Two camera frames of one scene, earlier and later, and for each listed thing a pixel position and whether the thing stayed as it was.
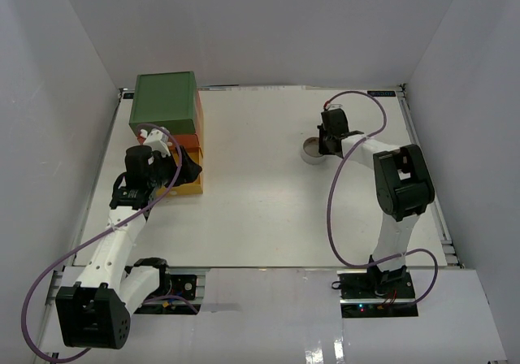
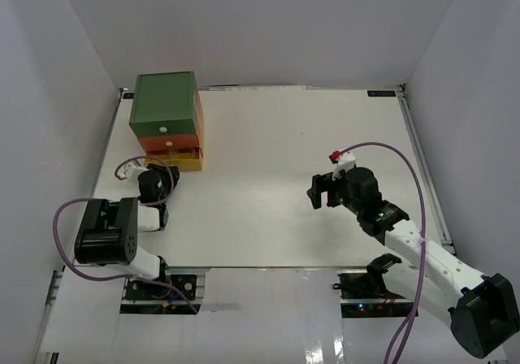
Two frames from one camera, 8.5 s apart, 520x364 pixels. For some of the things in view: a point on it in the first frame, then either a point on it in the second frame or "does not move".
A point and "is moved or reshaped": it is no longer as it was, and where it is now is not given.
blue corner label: (381, 93) does not move
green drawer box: (169, 99) does not move
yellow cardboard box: (191, 188) is moved or reshaped
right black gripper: (322, 148) to (320, 184)
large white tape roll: (310, 151) is moved or reshaped
